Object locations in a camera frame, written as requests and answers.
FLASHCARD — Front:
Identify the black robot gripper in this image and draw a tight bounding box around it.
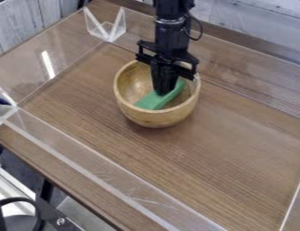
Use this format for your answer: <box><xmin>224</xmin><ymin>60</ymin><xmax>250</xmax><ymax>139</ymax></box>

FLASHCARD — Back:
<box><xmin>136</xmin><ymin>17</ymin><xmax>200</xmax><ymax>96</ymax></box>

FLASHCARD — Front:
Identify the brown wooden bowl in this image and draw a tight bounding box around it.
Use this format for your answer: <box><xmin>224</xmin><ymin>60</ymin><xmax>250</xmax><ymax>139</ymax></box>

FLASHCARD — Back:
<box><xmin>113</xmin><ymin>60</ymin><xmax>201</xmax><ymax>128</ymax></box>

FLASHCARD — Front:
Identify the green rectangular block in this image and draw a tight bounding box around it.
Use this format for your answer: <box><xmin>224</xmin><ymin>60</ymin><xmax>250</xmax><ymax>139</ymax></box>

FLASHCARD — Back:
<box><xmin>134</xmin><ymin>79</ymin><xmax>185</xmax><ymax>110</ymax></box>

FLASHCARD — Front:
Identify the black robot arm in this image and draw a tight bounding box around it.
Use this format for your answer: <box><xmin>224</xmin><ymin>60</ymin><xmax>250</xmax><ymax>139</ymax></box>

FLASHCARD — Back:
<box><xmin>136</xmin><ymin>0</ymin><xmax>202</xmax><ymax>96</ymax></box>

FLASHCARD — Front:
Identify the blue object at edge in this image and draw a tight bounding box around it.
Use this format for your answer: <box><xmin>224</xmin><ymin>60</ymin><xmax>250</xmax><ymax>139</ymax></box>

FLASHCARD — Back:
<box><xmin>0</xmin><ymin>98</ymin><xmax>10</xmax><ymax>105</ymax></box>

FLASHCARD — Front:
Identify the black metal table leg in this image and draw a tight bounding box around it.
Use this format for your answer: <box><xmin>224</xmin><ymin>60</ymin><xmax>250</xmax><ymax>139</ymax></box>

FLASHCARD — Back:
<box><xmin>41</xmin><ymin>180</ymin><xmax>54</xmax><ymax>202</ymax></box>

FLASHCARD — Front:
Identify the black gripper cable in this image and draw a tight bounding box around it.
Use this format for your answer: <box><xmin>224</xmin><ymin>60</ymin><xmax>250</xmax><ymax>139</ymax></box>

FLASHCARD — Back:
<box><xmin>181</xmin><ymin>13</ymin><xmax>205</xmax><ymax>42</ymax></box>

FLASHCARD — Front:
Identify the clear acrylic corner bracket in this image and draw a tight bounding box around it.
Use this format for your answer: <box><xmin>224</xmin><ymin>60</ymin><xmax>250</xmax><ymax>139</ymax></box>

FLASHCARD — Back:
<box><xmin>82</xmin><ymin>7</ymin><xmax>126</xmax><ymax>42</ymax></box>

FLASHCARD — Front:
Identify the clear acrylic tray wall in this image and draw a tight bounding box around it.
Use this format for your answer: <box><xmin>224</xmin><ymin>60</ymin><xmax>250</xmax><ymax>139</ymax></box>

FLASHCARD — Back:
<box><xmin>0</xmin><ymin>0</ymin><xmax>300</xmax><ymax>231</ymax></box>

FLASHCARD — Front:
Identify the grey metal bracket with screw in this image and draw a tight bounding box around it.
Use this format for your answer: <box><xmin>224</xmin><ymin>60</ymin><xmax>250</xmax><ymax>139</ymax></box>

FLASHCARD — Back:
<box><xmin>35</xmin><ymin>198</ymin><xmax>83</xmax><ymax>231</ymax></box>

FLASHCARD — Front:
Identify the black cable loop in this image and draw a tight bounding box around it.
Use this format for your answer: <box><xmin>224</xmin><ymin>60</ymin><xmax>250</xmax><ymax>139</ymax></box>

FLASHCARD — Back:
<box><xmin>0</xmin><ymin>197</ymin><xmax>46</xmax><ymax>231</ymax></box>

